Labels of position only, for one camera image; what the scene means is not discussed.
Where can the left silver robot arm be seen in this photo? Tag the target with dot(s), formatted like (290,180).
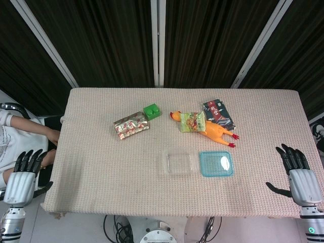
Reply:
(11,222)

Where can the person's bare hand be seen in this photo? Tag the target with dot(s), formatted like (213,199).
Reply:
(54,136)

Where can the white frame post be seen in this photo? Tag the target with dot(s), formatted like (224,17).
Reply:
(45,44)
(260,46)
(158,43)

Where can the silver red snack packet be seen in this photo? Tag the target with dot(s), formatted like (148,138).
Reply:
(130,125)

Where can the green snack packet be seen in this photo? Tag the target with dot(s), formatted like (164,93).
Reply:
(192,122)

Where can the blue plastic lid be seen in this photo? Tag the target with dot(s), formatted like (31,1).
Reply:
(215,164)

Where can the person's bare forearm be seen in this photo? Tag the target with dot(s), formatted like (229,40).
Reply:
(27,125)

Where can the pink waffle-weave tablecloth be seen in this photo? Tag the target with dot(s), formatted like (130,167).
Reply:
(101,164)

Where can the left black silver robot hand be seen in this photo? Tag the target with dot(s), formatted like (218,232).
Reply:
(20,187)

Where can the clear plastic food container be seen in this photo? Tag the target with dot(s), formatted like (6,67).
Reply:
(178,163)

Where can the round silver robot base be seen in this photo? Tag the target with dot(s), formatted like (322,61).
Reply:
(158,234)

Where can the metal chair armrest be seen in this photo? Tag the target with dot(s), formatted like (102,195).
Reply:
(15,107)

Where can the black and white poster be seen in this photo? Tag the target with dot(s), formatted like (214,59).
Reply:
(317,134)

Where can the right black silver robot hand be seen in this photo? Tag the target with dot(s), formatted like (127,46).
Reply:
(305,187)

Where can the dark curtain panel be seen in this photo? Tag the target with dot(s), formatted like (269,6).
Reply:
(20,63)
(303,58)
(101,38)
(210,38)

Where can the person in white shirt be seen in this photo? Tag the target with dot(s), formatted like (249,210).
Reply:
(17,149)

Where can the green toy building brick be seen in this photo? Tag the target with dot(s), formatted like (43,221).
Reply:
(152,111)

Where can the dark blue printed packet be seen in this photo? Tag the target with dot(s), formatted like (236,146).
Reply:
(219,115)

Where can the orange rubber chicken toy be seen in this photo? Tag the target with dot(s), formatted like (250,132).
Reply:
(215,130)

